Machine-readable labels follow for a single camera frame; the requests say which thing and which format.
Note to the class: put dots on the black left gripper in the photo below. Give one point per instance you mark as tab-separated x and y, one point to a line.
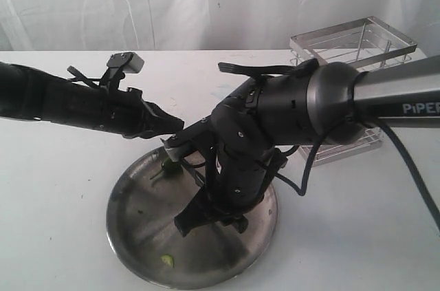
127	114

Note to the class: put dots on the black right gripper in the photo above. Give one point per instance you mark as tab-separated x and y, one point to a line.
202	211

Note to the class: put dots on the black and grey right robot arm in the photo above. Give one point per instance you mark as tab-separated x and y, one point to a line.
248	136

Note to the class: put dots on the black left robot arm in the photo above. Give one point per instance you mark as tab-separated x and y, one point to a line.
33	95

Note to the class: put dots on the round stainless steel plate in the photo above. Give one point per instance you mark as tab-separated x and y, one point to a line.
160	235

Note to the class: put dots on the white backdrop curtain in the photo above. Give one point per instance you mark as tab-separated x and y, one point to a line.
198	24

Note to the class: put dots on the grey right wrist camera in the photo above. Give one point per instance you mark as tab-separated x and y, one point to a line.
175	148

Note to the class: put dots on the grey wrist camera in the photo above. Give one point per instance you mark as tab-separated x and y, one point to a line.
175	148
128	62

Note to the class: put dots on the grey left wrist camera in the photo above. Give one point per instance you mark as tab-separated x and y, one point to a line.
128	62

